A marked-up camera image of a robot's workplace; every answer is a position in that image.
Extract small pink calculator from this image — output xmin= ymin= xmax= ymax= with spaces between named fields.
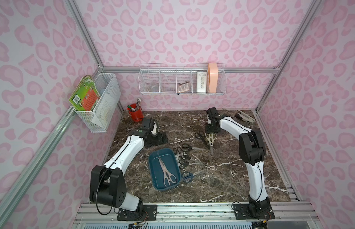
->
xmin=177 ymin=81 xmax=191 ymax=93

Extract pink box in basket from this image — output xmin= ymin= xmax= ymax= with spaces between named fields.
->
xmin=208 ymin=62 xmax=218 ymax=93

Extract green red booklet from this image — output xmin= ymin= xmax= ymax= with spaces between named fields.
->
xmin=69 ymin=75 xmax=101 ymax=111

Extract red pen cup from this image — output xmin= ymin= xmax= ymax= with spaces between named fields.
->
xmin=127 ymin=97 xmax=144 ymax=122

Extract teal plastic storage box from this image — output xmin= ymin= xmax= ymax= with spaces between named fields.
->
xmin=149 ymin=148 xmax=182 ymax=191

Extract black white stapler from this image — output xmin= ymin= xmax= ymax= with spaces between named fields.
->
xmin=235 ymin=110 xmax=256 ymax=124

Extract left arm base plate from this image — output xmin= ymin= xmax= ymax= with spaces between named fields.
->
xmin=117 ymin=204 xmax=157 ymax=221

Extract blue handled scissors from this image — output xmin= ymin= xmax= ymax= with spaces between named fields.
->
xmin=181 ymin=169 xmax=207 ymax=183

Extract pink handled scissors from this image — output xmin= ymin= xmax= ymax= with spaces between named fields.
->
xmin=158 ymin=158 xmax=177 ymax=188

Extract white card in basket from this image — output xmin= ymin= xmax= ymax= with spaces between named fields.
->
xmin=196 ymin=72 xmax=208 ymax=93

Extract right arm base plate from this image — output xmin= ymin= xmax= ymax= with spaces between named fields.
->
xmin=231 ymin=202 xmax=276 ymax=221

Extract beige kitchen scissors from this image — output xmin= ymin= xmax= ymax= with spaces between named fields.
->
xmin=205 ymin=133 xmax=217 ymax=155

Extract white paper in basket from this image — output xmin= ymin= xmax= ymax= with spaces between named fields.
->
xmin=91 ymin=93 xmax=115 ymax=129

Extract small black scissors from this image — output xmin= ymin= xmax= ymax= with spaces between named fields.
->
xmin=179 ymin=154 xmax=202 ymax=163
xmin=179 ymin=160 xmax=200 ymax=169

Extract small black scissors lower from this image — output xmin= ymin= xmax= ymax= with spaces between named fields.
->
xmin=179 ymin=160 xmax=200 ymax=169

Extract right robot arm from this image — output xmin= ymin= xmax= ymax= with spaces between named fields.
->
xmin=205 ymin=107 xmax=271 ymax=218

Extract white mesh side basket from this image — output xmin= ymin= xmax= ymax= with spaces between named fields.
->
xmin=70 ymin=73 xmax=121 ymax=133

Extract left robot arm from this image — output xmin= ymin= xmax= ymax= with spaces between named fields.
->
xmin=89 ymin=118 xmax=168 ymax=212

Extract tape roll in basket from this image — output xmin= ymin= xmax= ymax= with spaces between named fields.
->
xmin=148 ymin=82 xmax=159 ymax=93

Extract white wire wall basket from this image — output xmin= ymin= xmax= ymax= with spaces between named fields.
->
xmin=138 ymin=63 xmax=227 ymax=95

